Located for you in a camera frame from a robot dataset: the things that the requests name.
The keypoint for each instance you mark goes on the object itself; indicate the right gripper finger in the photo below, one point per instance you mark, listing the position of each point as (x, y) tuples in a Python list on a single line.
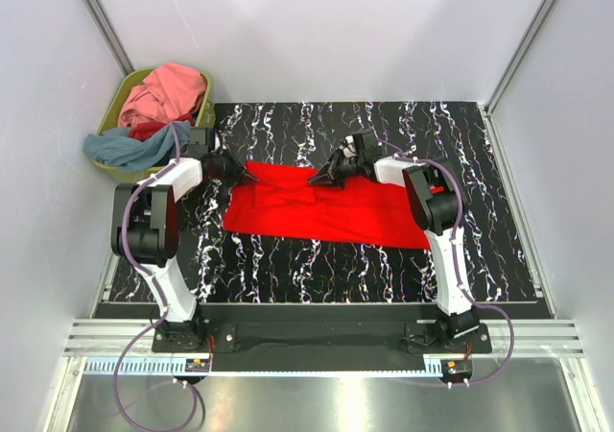
[(326, 180), (329, 169)]

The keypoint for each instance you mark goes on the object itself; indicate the dark red t shirt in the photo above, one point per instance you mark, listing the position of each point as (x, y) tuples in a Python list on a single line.
[(146, 130)]

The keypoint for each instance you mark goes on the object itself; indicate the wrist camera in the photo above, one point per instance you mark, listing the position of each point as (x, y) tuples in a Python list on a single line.
[(202, 142), (364, 145)]

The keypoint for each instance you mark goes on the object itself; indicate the white slotted cable duct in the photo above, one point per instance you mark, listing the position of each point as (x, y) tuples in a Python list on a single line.
[(406, 366)]

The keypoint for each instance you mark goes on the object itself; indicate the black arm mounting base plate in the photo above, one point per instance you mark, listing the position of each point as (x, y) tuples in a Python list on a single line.
[(417, 328)]

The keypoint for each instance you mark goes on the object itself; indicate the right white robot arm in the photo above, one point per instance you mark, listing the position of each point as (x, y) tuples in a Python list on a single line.
[(437, 206)]

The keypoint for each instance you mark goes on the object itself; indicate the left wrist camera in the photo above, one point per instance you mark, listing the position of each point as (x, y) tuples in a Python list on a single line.
[(202, 142)]

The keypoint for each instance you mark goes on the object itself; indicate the olive green laundry basket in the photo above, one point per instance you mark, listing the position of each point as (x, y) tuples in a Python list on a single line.
[(204, 118)]

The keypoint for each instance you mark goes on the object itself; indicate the right aluminium frame post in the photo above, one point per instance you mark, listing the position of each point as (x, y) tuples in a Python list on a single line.
[(538, 22)]

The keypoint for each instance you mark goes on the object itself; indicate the grey blue t shirt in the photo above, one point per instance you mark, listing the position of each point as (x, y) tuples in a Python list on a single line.
[(116, 150)]

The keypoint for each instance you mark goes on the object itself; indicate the aluminium frame post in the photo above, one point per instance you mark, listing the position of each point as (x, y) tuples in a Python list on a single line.
[(538, 22), (105, 27)]

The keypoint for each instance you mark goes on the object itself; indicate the bright red t shirt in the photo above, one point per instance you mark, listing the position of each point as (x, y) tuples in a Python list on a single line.
[(283, 204)]

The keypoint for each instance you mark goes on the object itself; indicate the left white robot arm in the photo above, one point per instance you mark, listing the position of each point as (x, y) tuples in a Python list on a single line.
[(145, 232)]

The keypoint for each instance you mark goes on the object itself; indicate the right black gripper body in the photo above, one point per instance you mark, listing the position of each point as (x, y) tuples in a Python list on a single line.
[(346, 166)]

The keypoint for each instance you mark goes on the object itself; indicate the left aluminium frame post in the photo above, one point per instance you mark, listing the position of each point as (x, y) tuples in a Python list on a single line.
[(105, 27)]

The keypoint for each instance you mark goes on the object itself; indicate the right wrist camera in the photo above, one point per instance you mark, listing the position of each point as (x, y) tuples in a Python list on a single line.
[(364, 145)]

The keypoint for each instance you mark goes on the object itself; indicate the pink t shirt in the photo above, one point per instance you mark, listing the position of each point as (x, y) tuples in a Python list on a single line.
[(170, 91)]

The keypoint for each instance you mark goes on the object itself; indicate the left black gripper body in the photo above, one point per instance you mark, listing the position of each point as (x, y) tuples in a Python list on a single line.
[(225, 168)]

